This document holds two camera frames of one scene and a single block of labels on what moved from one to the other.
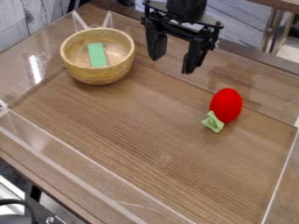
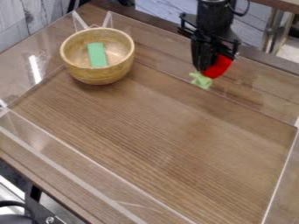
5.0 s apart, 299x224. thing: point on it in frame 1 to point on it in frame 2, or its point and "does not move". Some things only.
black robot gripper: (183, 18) to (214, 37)
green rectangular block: (98, 55) does not move
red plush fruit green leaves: (226, 106) to (202, 78)
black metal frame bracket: (37, 213) does not move
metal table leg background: (278, 27) does not move
